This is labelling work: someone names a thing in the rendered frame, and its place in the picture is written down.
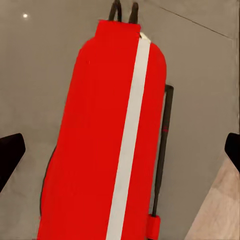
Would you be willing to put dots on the radio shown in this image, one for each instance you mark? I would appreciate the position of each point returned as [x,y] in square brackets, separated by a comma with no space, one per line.
[98,181]

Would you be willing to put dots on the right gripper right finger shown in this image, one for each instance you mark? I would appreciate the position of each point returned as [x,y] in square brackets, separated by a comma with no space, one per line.
[232,149]

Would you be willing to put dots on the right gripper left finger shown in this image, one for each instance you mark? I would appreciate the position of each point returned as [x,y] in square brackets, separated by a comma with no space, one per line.
[12,148]

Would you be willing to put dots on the coffee table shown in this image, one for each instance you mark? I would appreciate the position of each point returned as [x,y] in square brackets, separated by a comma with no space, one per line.
[40,41]

